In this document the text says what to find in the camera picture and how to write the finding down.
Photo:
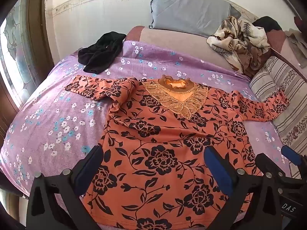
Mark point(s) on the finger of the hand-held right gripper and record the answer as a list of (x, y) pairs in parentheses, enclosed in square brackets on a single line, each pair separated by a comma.
[(291, 155), (268, 163)]

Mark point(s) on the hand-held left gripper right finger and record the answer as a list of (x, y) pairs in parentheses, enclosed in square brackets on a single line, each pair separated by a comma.
[(217, 170)]

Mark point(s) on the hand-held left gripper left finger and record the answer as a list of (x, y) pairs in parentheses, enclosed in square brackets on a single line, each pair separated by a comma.
[(89, 164)]

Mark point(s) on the orange black floral blouse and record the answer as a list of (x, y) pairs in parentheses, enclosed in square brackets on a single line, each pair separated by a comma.
[(165, 136)]

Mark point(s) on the purple floral bedsheet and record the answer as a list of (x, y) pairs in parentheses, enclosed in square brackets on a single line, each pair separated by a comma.
[(60, 115)]

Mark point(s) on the striped beige cushion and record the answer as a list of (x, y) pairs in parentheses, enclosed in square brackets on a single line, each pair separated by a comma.
[(275, 83)]

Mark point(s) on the khaki garment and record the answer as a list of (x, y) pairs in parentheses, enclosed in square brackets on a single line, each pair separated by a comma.
[(297, 44)]

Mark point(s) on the black garment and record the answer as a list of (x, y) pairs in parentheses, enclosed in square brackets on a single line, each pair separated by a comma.
[(100, 52)]

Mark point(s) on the beige floral crumpled cloth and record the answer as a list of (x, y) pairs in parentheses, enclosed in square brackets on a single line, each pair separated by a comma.
[(242, 40)]

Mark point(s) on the leaded glass window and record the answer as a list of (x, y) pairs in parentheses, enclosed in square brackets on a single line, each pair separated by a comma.
[(16, 57)]

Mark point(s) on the dark crumpled cloth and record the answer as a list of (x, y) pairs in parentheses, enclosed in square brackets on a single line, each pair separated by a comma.
[(267, 23)]

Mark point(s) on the grey blue pillow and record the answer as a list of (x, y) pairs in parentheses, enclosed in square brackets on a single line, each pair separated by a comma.
[(189, 9)]

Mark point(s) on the brown wooden window frame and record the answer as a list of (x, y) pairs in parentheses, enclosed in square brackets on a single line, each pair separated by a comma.
[(39, 24)]

